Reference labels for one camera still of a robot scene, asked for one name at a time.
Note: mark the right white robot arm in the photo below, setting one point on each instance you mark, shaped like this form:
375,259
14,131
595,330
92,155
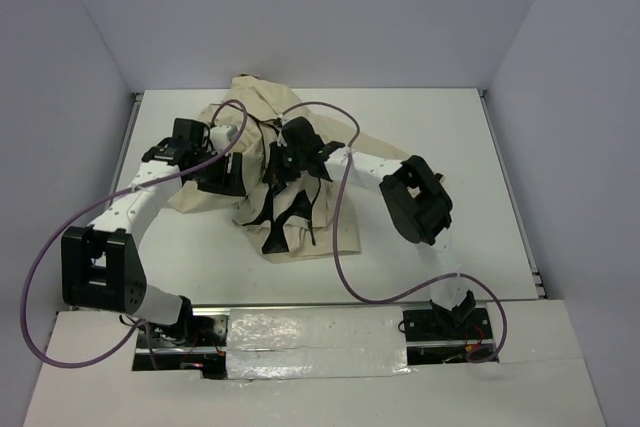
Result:
419,207

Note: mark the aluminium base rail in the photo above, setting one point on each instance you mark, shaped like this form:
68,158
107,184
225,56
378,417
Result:
205,352

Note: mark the right table edge rail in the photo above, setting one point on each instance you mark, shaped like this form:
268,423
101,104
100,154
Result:
535,272

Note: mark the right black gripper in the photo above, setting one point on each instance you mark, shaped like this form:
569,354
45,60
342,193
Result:
275,172

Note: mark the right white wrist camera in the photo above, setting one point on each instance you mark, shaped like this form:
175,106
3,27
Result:
279,123

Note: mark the beige jacket black lining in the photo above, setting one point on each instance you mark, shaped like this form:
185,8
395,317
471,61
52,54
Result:
291,222

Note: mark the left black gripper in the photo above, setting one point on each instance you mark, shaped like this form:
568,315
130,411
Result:
229,184

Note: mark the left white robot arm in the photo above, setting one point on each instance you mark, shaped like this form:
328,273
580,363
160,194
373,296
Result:
101,265

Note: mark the silver tape sheet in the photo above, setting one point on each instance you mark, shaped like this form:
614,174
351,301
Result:
311,343

